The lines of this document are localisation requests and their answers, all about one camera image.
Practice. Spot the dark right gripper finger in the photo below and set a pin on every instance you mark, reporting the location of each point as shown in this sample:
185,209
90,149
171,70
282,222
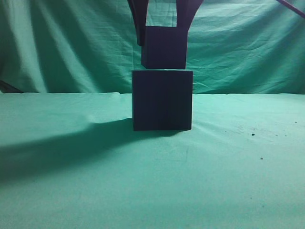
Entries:
186,11

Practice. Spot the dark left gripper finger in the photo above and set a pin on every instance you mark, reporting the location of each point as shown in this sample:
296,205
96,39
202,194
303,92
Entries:
139,10

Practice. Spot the purple cube block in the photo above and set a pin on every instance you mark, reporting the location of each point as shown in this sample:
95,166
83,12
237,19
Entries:
164,48

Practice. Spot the dark purple groove box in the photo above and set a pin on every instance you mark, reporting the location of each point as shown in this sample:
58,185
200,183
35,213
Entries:
162,100

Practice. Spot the green backdrop cloth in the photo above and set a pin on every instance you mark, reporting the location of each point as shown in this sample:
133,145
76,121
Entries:
89,46

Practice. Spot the green table cloth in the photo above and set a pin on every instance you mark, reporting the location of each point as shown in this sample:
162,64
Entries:
73,161

